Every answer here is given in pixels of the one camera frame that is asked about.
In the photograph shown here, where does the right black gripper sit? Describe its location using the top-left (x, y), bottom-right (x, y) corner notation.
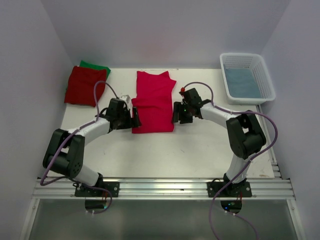
top-left (171, 101), bottom-right (193, 124)

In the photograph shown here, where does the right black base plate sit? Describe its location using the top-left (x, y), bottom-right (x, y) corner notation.
top-left (206, 181), bottom-right (253, 198)

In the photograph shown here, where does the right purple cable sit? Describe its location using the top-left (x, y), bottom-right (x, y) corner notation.
top-left (183, 81), bottom-right (279, 240)

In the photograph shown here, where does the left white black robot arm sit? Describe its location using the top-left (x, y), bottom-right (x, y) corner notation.
top-left (40, 95), bottom-right (141, 197)

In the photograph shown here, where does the purple cable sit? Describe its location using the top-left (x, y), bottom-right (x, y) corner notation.
top-left (39, 80), bottom-right (121, 215)
top-left (183, 81), bottom-right (279, 240)

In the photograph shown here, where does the folded green t shirt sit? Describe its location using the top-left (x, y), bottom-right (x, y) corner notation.
top-left (79, 60), bottom-right (111, 78)

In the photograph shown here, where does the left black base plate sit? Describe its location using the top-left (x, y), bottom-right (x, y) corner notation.
top-left (72, 181), bottom-right (120, 198)

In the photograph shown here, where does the aluminium mounting rail frame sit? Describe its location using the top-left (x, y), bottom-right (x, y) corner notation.
top-left (32, 120), bottom-right (307, 240)

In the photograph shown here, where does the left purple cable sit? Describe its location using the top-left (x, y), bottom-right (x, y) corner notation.
top-left (39, 80), bottom-right (121, 215)

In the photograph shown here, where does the blue t shirt in basket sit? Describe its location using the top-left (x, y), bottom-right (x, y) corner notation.
top-left (225, 68), bottom-right (262, 99)

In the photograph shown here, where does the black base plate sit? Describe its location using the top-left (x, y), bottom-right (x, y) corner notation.
top-left (206, 181), bottom-right (253, 198)
top-left (72, 181), bottom-right (120, 198)

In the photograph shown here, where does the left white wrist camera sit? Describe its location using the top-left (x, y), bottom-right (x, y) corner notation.
top-left (119, 95), bottom-right (131, 105)

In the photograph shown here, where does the crimson pink t shirt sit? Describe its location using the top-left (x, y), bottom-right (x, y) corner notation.
top-left (132, 71), bottom-right (177, 134)

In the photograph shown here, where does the folded dark red t shirt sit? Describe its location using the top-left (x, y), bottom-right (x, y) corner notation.
top-left (64, 66), bottom-right (108, 107)

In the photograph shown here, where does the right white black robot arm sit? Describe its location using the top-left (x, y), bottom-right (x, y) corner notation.
top-left (172, 88), bottom-right (267, 197)

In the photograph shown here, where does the white plastic mesh basket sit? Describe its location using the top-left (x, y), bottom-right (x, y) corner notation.
top-left (219, 52), bottom-right (276, 105)

